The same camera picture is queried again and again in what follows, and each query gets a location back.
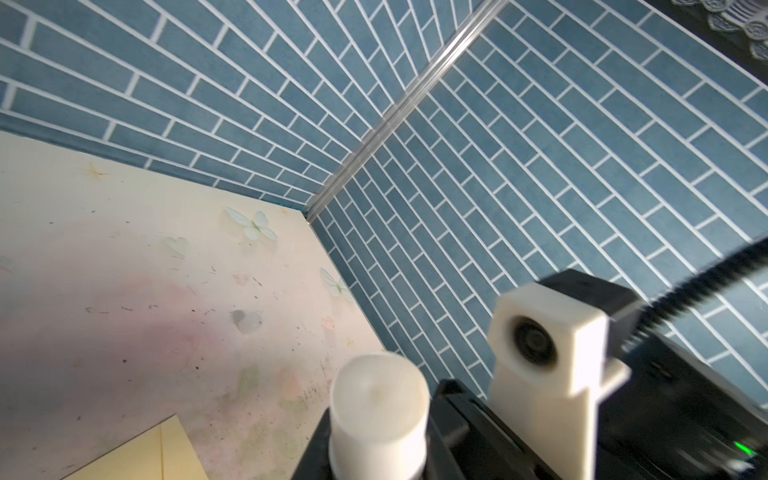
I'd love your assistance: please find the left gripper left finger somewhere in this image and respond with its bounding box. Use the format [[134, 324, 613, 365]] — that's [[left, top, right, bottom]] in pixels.
[[291, 410, 332, 480]]

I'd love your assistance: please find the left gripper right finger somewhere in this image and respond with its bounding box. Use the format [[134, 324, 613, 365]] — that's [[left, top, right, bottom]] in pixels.
[[422, 417, 465, 480]]

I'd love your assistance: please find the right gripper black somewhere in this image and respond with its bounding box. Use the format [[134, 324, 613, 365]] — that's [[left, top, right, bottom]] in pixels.
[[431, 379, 558, 479]]

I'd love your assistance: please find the white glue stick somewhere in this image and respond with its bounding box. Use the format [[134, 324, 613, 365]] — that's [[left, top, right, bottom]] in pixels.
[[329, 352, 430, 479]]

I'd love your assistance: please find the yellow envelope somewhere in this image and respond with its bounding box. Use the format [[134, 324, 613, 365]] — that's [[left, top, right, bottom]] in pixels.
[[66, 415, 208, 480]]

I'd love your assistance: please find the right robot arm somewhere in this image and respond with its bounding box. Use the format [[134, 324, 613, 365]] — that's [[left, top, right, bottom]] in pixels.
[[422, 335, 767, 479]]

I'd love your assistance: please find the clear glue stick cap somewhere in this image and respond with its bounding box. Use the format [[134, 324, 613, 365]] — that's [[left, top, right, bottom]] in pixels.
[[231, 310, 263, 335]]

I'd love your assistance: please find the decorative roof tile trim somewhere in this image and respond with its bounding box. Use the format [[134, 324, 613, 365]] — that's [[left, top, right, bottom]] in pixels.
[[647, 0, 767, 82]]

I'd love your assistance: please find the right corner aluminium post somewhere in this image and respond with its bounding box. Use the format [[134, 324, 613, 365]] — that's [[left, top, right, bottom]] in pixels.
[[305, 0, 509, 223]]

